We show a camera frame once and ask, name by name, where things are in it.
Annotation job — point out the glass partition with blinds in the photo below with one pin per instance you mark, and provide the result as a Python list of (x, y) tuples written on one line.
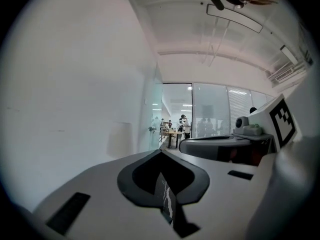
[(212, 101)]

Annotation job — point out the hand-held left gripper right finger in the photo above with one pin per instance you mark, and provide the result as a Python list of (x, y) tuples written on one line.
[(225, 191)]

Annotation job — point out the wooden office desk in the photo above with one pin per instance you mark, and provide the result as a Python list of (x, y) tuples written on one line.
[(172, 133)]

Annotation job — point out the long ceiling light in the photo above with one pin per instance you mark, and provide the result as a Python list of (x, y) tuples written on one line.
[(235, 17)]

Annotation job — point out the white shade gold table lamp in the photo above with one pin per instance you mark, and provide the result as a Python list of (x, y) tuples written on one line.
[(120, 139)]

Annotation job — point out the short ceiling light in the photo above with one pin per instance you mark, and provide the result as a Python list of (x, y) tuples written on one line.
[(288, 55)]

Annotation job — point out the ceiling air vent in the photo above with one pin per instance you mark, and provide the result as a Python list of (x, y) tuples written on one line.
[(287, 75)]

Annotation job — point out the right hand-held gripper camera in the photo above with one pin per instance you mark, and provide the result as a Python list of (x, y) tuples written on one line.
[(241, 124)]

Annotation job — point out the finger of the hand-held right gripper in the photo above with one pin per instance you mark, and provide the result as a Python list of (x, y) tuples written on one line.
[(200, 149)]

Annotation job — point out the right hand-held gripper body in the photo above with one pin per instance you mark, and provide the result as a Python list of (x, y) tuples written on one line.
[(282, 124)]

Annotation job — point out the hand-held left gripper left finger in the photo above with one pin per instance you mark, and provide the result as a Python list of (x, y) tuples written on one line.
[(112, 184)]

